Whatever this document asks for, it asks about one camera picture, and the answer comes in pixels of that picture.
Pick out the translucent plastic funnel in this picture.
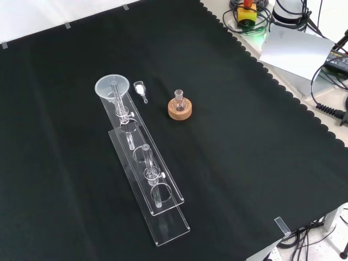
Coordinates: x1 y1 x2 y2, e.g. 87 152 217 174
94 73 131 107

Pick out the small clear weighing funnel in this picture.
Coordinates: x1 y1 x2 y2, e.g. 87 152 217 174
133 80 149 104

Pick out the clear acrylic funnel stand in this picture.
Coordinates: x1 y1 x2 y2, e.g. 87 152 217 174
99 79 191 247

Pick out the glass round-bottom flask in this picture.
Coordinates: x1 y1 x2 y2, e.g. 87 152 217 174
173 89 188 112

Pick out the black cloth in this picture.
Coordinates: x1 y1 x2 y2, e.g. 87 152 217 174
0 0 348 261

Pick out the yellow stop button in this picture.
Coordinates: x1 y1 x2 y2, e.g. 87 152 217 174
237 0 258 27

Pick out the pale board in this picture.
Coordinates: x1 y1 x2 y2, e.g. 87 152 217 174
258 23 335 81

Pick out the black power adapter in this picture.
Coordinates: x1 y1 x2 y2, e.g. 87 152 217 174
322 48 348 73

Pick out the cork ring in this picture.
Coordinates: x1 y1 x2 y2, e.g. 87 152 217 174
167 97 193 121

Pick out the black ribbed cable plug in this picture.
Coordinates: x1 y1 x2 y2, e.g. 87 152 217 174
315 103 348 122

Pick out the black cable bundle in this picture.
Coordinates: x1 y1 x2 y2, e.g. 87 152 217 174
277 208 348 261

